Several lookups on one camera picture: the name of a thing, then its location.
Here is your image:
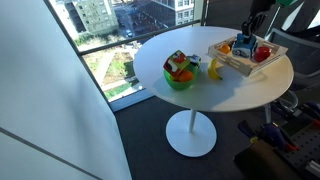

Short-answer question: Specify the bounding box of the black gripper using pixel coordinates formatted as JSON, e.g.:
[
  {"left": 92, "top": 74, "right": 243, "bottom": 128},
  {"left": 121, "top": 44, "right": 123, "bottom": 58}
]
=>
[{"left": 241, "top": 13, "right": 266, "bottom": 36}]

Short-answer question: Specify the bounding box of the blue fabric number cube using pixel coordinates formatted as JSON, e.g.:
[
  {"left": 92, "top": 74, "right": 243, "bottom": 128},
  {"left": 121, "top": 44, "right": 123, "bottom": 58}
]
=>
[{"left": 231, "top": 33, "right": 258, "bottom": 59}]

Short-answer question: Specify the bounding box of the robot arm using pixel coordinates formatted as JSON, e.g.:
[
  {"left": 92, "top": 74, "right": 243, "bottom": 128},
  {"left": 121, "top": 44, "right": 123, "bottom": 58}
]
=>
[{"left": 241, "top": 0, "right": 276, "bottom": 37}]

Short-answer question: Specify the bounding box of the orange fruit in tray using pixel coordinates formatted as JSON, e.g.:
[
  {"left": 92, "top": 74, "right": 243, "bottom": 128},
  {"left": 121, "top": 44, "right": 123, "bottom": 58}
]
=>
[{"left": 219, "top": 44, "right": 230, "bottom": 54}]

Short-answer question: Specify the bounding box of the wooden tray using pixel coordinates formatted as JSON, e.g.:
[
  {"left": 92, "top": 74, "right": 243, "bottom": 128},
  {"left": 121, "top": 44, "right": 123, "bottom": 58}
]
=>
[{"left": 208, "top": 34, "right": 287, "bottom": 76}]

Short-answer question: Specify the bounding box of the red apple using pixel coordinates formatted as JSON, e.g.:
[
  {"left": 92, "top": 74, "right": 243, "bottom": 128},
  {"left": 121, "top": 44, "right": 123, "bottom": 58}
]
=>
[{"left": 254, "top": 46, "right": 271, "bottom": 62}]

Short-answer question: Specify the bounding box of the yellow banana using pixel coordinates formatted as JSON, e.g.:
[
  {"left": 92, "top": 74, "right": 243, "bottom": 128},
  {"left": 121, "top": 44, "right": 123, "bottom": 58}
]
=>
[{"left": 207, "top": 59, "right": 222, "bottom": 80}]

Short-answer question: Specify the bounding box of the grey office chair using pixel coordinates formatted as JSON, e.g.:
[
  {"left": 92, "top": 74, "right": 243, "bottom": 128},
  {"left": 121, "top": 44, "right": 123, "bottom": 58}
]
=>
[{"left": 268, "top": 28, "right": 320, "bottom": 110}]

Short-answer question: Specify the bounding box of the checkered fabric cube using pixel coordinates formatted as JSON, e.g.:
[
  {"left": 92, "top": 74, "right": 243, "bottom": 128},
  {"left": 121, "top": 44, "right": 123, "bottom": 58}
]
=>
[{"left": 187, "top": 54, "right": 201, "bottom": 69}]

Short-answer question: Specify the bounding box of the colourful fabric cube in bowl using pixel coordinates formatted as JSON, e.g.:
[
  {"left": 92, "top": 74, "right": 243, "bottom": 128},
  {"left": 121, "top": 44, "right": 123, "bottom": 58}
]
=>
[{"left": 163, "top": 50, "right": 190, "bottom": 77}]

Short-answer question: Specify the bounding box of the orange fruit in bowl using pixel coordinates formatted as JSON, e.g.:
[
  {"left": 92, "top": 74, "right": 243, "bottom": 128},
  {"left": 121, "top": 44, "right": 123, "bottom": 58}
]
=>
[{"left": 174, "top": 70, "right": 194, "bottom": 82}]

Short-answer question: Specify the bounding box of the green plastic bowl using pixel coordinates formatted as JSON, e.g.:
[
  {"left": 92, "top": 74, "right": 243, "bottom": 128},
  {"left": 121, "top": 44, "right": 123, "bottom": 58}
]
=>
[{"left": 163, "top": 65, "right": 198, "bottom": 90}]

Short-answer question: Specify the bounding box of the black clamp tool rack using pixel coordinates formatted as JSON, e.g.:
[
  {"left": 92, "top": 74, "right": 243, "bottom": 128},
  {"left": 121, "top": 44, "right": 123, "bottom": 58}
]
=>
[{"left": 233, "top": 101, "right": 320, "bottom": 180}]

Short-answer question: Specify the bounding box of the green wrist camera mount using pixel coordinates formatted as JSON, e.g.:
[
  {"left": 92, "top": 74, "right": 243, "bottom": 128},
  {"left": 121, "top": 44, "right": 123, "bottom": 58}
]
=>
[{"left": 276, "top": 0, "right": 298, "bottom": 7}]

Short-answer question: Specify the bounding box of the white round table pedestal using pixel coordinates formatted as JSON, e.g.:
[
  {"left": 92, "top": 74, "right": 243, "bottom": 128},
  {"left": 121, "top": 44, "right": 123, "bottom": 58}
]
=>
[{"left": 166, "top": 110, "right": 217, "bottom": 157}]

